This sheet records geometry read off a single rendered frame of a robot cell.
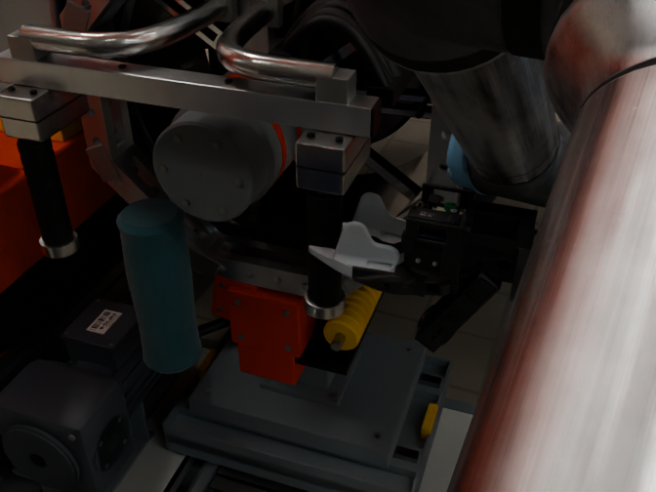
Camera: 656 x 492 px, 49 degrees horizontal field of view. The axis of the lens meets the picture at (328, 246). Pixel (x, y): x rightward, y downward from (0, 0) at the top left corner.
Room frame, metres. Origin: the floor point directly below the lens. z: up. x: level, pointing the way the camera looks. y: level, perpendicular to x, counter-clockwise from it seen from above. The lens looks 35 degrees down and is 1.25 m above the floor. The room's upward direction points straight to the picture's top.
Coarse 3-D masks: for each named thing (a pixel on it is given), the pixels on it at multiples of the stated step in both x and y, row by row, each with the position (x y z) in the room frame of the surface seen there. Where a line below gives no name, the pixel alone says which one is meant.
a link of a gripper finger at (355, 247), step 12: (348, 228) 0.57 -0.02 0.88; (360, 228) 0.57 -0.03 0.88; (348, 240) 0.57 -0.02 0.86; (360, 240) 0.57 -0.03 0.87; (372, 240) 0.57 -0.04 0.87; (312, 252) 0.59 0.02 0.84; (324, 252) 0.58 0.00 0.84; (336, 252) 0.57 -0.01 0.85; (348, 252) 0.57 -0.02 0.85; (360, 252) 0.57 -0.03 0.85; (372, 252) 0.56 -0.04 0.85; (384, 252) 0.56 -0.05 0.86; (396, 252) 0.56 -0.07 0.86; (336, 264) 0.57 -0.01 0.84; (348, 264) 0.56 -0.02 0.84; (360, 264) 0.56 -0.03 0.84; (372, 264) 0.56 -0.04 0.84; (384, 264) 0.56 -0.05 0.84; (396, 264) 0.56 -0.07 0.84; (348, 276) 0.56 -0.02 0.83
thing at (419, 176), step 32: (128, 0) 1.01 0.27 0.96; (160, 0) 1.02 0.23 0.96; (192, 0) 1.01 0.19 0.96; (160, 64) 1.10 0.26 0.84; (192, 64) 1.18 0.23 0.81; (416, 96) 0.90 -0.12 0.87; (160, 128) 1.04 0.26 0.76; (384, 160) 0.92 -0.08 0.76; (416, 160) 1.09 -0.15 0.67; (288, 192) 1.08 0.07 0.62; (352, 192) 1.07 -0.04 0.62; (384, 192) 1.02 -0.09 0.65; (416, 192) 0.89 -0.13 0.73; (256, 224) 0.97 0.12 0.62; (288, 224) 0.98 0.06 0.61
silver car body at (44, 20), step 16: (0, 0) 1.16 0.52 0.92; (16, 0) 1.15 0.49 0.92; (32, 0) 1.14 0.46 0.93; (48, 0) 1.13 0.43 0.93; (0, 16) 1.16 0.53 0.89; (16, 16) 1.15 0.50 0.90; (32, 16) 1.14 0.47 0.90; (48, 16) 1.13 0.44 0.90; (0, 32) 1.17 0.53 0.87; (0, 48) 1.17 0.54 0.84
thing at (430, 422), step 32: (192, 384) 1.07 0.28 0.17; (448, 384) 1.12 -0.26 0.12; (192, 416) 1.00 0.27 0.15; (416, 416) 1.00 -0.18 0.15; (192, 448) 0.94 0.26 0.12; (224, 448) 0.92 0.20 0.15; (256, 448) 0.90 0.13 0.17; (288, 448) 0.92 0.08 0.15; (416, 448) 0.90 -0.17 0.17; (288, 480) 0.87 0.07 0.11; (320, 480) 0.85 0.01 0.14; (352, 480) 0.83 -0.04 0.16; (384, 480) 0.84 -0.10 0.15; (416, 480) 0.83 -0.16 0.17
